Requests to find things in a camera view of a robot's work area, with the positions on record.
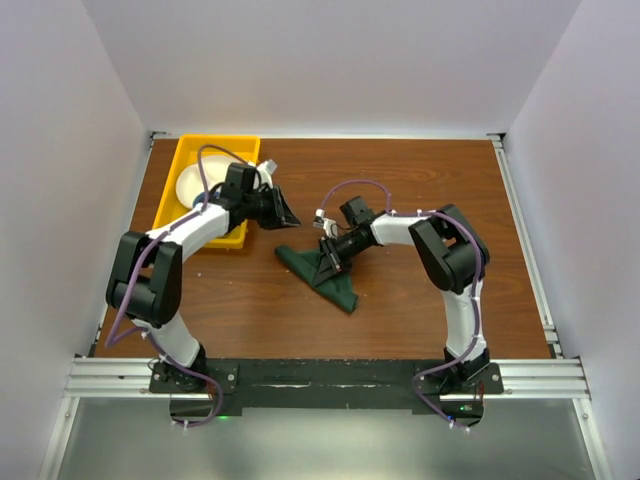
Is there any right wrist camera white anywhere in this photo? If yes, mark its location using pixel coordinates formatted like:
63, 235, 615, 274
313, 208, 339, 238

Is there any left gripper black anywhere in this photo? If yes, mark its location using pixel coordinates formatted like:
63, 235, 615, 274
243, 184, 300, 231

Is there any yellow plastic bin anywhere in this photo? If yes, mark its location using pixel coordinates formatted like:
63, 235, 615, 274
152, 134, 261, 250

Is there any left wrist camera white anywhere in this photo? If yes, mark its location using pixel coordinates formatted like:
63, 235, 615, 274
249, 159, 277, 189

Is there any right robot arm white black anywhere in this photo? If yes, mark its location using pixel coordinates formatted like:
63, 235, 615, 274
311, 196, 490, 393

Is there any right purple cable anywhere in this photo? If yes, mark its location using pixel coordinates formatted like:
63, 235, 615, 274
317, 180, 484, 426

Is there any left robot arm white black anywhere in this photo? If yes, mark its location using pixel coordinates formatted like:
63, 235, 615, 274
105, 160, 300, 392

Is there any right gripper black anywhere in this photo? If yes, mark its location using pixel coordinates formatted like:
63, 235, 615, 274
315, 232, 369, 288

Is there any blue plastic cup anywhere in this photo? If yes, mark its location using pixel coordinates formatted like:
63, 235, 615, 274
192, 192, 205, 207

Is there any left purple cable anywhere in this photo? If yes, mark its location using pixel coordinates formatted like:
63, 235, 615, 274
104, 143, 251, 347

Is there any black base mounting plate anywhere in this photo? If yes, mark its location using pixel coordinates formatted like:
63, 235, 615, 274
149, 359, 504, 426

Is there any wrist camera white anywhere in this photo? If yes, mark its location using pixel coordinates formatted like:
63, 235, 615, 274
249, 159, 277, 189
313, 208, 339, 238

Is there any dark green cloth napkin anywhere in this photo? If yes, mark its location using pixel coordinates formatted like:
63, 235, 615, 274
274, 245, 359, 314

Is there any purple cable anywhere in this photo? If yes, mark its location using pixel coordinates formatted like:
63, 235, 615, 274
104, 143, 251, 347
317, 180, 484, 426

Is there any aluminium table frame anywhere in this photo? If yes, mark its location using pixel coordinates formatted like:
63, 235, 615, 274
37, 134, 613, 479

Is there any white divided plate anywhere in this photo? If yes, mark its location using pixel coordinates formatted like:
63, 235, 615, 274
175, 155, 235, 209

